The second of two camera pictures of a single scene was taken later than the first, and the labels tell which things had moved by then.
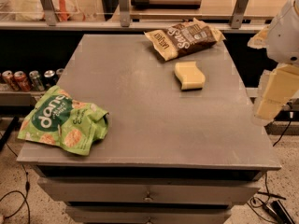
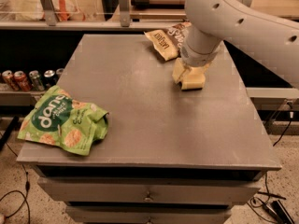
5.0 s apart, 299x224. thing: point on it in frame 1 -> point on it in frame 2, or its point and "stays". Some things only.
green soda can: (36, 83) stays
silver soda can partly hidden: (59, 72) stays
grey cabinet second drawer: (149, 215) stays
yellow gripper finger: (259, 40) -> (178, 70)
